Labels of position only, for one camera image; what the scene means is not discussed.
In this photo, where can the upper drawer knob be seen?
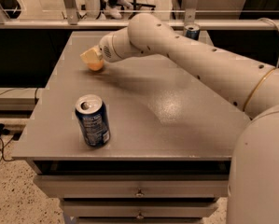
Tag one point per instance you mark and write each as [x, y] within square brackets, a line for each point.
[139, 193]

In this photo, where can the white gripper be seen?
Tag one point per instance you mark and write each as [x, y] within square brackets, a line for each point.
[106, 50]

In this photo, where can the blue pepsi can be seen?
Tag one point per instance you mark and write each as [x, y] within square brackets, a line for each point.
[91, 113]

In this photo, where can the grey drawer cabinet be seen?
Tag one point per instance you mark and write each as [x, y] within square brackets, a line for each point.
[170, 136]

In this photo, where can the orange fruit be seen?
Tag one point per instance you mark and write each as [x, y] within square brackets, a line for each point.
[96, 66]

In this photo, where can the lower drawer knob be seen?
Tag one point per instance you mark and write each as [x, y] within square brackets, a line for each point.
[140, 216]

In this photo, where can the drawer knob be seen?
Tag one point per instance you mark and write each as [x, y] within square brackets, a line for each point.
[140, 216]
[139, 193]

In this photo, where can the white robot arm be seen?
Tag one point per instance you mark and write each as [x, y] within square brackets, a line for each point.
[253, 87]

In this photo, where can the metal railing bar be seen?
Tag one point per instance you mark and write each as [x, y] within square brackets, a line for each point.
[261, 24]

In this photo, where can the person's white shoes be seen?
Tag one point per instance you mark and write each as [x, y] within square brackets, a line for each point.
[112, 8]

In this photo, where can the white cylindrical post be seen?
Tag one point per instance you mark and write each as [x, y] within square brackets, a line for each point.
[93, 10]

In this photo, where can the red bull can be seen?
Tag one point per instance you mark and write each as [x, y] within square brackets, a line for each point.
[192, 31]

